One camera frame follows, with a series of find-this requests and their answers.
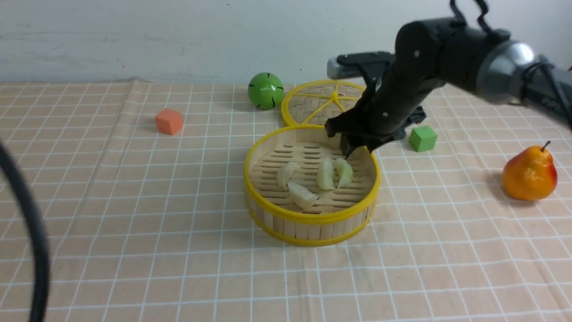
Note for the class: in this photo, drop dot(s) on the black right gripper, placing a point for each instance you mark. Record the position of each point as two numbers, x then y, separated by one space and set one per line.
380 115

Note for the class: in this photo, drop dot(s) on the pale green dumpling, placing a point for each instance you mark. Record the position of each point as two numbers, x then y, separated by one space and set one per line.
325 175
344 172

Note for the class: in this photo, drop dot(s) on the white dumpling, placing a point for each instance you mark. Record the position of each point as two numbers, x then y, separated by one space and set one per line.
284 174
301 196

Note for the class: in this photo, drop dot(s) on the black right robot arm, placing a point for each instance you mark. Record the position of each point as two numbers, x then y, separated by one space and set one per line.
484 62

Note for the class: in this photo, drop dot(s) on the yellow bamboo steamer lid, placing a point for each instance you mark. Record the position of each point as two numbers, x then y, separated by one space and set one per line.
315 102

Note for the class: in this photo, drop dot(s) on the yellow bamboo steamer tray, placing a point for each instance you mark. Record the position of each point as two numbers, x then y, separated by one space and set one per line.
336 215

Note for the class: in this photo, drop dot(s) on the green foam cube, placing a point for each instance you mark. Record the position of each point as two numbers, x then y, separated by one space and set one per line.
423 139

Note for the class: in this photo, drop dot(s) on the green round toy fruit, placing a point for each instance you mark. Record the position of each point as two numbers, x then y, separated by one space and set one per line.
265 91

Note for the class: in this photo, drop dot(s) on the orange yellow toy pear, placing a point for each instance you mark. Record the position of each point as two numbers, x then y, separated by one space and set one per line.
531 175

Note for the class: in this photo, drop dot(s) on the orange foam cube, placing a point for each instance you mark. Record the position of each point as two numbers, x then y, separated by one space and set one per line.
169 121

